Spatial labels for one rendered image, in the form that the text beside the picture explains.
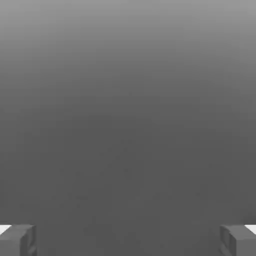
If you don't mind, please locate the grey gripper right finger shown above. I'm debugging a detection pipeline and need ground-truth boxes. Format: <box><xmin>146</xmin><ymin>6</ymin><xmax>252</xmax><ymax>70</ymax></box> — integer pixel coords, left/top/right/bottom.
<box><xmin>219</xmin><ymin>223</ymin><xmax>256</xmax><ymax>256</ymax></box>

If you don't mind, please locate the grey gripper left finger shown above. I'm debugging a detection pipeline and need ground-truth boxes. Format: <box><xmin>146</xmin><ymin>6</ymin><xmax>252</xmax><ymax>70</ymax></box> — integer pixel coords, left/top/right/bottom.
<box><xmin>0</xmin><ymin>223</ymin><xmax>38</xmax><ymax>256</ymax></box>

